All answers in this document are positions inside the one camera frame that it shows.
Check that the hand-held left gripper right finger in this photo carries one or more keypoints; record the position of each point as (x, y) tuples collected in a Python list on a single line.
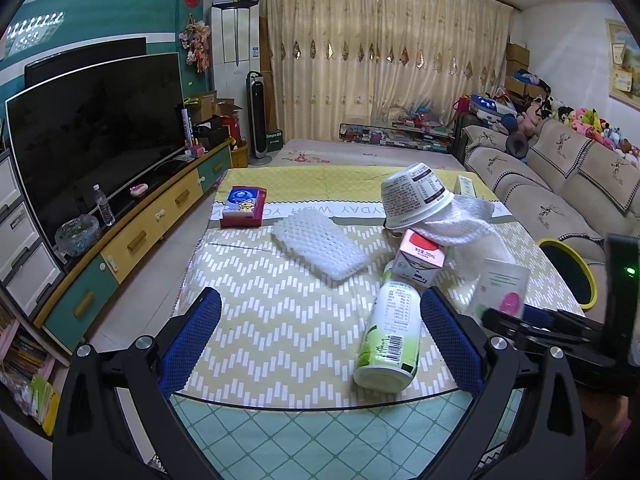
[(452, 342)]

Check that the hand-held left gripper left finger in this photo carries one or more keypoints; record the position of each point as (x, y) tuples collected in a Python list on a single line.
[(192, 345)]

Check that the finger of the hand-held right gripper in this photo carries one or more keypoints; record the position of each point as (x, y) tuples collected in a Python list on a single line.
[(525, 327), (570, 322)]

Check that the white packet with pink spot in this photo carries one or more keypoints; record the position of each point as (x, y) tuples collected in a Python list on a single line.
[(500, 282)]

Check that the yellow rimmed trash bin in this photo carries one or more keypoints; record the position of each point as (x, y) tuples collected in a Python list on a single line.
[(570, 270)]

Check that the green white plastic bottle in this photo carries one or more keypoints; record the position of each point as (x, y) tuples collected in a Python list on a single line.
[(390, 330)]

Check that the person's right forearm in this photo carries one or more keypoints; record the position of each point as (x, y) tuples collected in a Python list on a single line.
[(607, 410)]

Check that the pink milk carton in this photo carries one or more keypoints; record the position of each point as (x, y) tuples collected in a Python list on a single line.
[(420, 255)]

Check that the white cloth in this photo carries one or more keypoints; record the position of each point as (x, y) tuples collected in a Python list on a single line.
[(475, 220)]

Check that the yellow green television cabinet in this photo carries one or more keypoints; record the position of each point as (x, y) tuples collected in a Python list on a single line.
[(150, 225)]

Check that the beige sofa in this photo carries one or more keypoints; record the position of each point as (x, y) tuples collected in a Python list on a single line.
[(550, 180)]

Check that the blue red tissue box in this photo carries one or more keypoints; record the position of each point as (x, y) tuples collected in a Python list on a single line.
[(245, 205)]

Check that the green diamond tablecloth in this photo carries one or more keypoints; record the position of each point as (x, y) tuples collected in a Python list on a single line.
[(310, 440)]

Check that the white paper noodle bowl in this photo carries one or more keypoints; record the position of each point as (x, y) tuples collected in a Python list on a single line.
[(412, 195)]

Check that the pale green small box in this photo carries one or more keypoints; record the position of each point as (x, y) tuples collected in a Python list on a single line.
[(465, 186)]

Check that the white foam fruit net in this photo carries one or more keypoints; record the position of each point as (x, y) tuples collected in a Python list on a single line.
[(320, 245)]

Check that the clear water bottle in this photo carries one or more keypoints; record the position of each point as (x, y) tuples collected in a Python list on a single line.
[(104, 207)]

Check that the small pink toy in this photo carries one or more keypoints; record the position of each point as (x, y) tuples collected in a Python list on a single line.
[(138, 190)]

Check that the pile of colourful books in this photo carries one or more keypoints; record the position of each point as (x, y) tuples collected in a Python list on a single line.
[(25, 370)]

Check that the dark neck pillow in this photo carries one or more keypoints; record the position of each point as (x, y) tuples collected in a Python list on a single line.
[(516, 144)]

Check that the white plastic drawer unit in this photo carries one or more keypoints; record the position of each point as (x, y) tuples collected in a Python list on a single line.
[(25, 260)]

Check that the row of plush toys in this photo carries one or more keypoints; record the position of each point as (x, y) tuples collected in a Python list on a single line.
[(585, 120)]

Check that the yellow wooden bucket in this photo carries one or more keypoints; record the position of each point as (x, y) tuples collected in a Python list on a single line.
[(240, 156)]

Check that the beige floral mat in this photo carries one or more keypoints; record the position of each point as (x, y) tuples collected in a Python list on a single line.
[(360, 155)]

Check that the black storage boxes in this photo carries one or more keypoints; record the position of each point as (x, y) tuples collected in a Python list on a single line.
[(210, 132)]

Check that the cluttered glass low table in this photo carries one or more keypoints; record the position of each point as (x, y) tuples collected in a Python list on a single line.
[(395, 135)]

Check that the white tall carton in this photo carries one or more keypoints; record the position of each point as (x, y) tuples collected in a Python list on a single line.
[(188, 127)]

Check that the green cardboard box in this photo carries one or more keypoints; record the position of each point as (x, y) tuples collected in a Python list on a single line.
[(275, 139)]

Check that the blue starry bag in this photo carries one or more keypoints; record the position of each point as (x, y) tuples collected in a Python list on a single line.
[(492, 106)]

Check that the black flat television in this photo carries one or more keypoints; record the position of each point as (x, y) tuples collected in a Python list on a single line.
[(90, 135)]

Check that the black tower fan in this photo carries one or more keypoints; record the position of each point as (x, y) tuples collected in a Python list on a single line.
[(259, 115)]

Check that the open cardboard box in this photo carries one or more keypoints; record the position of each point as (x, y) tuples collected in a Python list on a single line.
[(212, 102)]

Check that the stacked cardboard boxes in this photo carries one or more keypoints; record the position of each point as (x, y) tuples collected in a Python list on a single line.
[(517, 67)]

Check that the beige embroidered curtain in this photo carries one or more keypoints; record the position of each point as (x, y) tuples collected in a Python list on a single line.
[(320, 60), (440, 50)]

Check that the white standing air conditioner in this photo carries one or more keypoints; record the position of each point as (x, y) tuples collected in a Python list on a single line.
[(232, 50)]

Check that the hanging flower decoration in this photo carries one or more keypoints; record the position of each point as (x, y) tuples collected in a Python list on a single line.
[(195, 45)]

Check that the framed wall picture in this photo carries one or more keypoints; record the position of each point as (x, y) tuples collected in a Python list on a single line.
[(622, 65)]

